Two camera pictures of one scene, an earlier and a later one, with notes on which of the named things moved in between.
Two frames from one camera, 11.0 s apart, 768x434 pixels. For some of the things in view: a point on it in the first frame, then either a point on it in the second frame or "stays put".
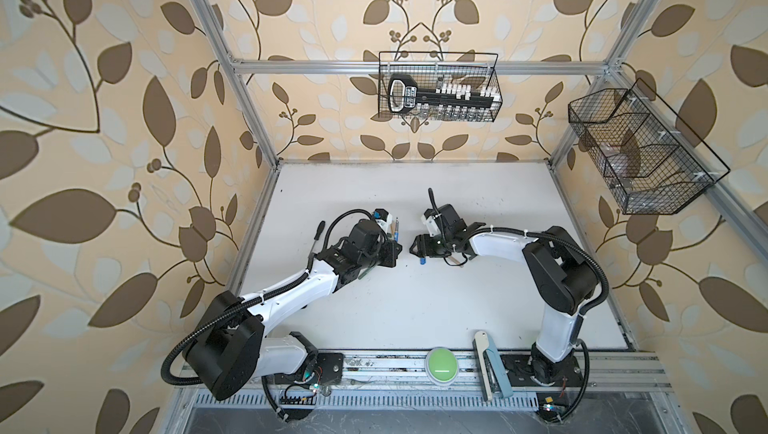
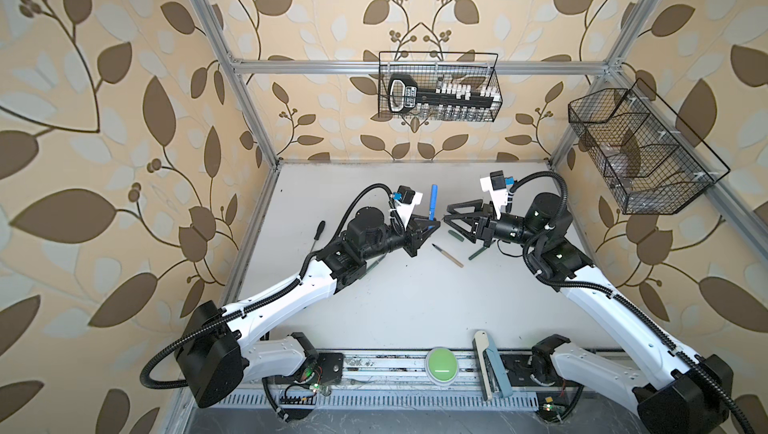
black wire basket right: x=651 y=161 stays put
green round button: x=441 y=366 stays put
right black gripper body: x=433 y=246 -> x=509 y=230
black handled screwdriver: x=317 y=235 stays put
